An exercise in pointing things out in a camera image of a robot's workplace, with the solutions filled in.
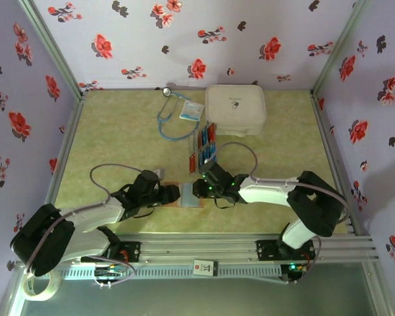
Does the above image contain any brown leather card holder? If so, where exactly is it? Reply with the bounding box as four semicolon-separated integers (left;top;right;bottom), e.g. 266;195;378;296
161;182;205;209

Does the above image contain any clear acrylic card stand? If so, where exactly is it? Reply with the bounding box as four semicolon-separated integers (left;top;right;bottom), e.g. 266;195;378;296
186;120;220;174

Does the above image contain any red white label card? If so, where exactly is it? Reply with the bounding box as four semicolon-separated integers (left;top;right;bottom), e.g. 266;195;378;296
192;259;217;277

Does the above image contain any blue white sealed packet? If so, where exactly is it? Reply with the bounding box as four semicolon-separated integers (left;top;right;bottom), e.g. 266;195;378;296
178;100;205;123

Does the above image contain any white zip pouch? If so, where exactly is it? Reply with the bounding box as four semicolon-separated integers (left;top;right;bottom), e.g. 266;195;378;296
205;84;267;138

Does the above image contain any blue stethoscope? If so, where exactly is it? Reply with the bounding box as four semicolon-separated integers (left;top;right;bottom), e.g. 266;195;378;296
156;86;200;142

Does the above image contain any clear tape roll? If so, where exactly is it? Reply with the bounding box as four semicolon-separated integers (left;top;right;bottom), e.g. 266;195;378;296
22;272;61;302

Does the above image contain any left arm grey cable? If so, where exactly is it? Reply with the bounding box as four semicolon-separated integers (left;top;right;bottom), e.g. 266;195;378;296
24;164;145;289

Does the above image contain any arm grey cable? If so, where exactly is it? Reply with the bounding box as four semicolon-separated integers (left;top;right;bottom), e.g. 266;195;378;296
215;142;352;286
24;164;145;289

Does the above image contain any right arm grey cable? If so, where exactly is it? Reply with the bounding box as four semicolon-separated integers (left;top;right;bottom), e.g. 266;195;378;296
215;142;352;286

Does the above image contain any aluminium frame cross rail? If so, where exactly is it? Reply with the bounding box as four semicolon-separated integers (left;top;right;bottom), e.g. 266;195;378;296
18;232;381;264

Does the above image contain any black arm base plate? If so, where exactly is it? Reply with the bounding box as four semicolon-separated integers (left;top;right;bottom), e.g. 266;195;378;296
81;241;142;264
255;239;316;261

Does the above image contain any slotted grey cable duct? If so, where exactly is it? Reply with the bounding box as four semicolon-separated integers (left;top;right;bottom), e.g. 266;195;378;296
57;265;282;280

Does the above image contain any small wired circuit board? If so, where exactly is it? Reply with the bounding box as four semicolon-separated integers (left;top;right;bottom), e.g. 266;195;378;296
286;262;309;275
94;263;128;279

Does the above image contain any aluminium frame side rail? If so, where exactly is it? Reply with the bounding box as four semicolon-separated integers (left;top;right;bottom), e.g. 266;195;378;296
36;90;87;240
309;90;363;236

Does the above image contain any aluminium upright post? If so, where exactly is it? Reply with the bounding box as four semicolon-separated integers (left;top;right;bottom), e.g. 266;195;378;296
311;0;373;95
18;0;86;97

